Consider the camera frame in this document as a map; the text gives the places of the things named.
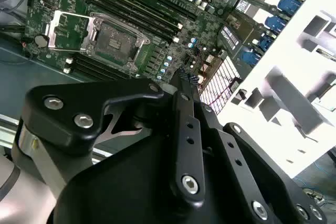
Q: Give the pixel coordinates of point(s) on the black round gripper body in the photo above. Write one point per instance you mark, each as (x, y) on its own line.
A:
(118, 197)

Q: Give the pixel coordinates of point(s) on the thin metal locking lever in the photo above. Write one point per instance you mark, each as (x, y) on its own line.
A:
(130, 71)

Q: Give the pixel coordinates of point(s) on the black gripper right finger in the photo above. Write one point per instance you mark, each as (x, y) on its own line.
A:
(231, 155)

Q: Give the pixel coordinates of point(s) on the metal socket cover frame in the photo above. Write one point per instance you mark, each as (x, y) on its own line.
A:
(50, 35)

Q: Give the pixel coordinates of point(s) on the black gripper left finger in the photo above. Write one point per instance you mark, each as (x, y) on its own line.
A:
(65, 98)

